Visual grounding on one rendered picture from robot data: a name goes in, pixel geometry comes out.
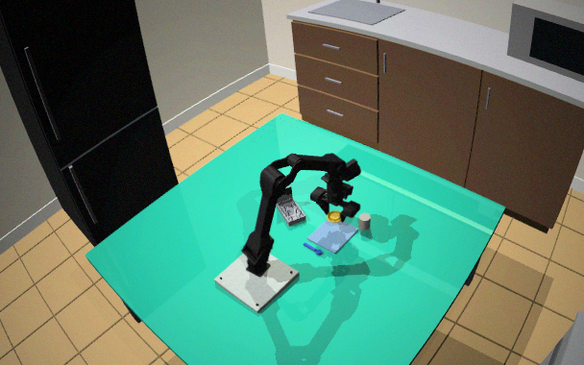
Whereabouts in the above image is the gold round plate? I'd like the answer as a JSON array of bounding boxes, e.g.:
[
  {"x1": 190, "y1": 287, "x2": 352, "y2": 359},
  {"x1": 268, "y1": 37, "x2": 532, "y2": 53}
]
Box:
[{"x1": 327, "y1": 210, "x2": 341, "y2": 223}]

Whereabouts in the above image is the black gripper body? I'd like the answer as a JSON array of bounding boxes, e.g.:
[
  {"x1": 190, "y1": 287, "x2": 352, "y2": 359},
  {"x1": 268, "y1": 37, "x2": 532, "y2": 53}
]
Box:
[{"x1": 310, "y1": 186, "x2": 361, "y2": 217}]

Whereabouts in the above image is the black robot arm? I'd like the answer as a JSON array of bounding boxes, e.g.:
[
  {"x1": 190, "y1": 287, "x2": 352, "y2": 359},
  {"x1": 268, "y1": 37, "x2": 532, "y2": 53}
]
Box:
[{"x1": 241, "y1": 153, "x2": 361, "y2": 277}]

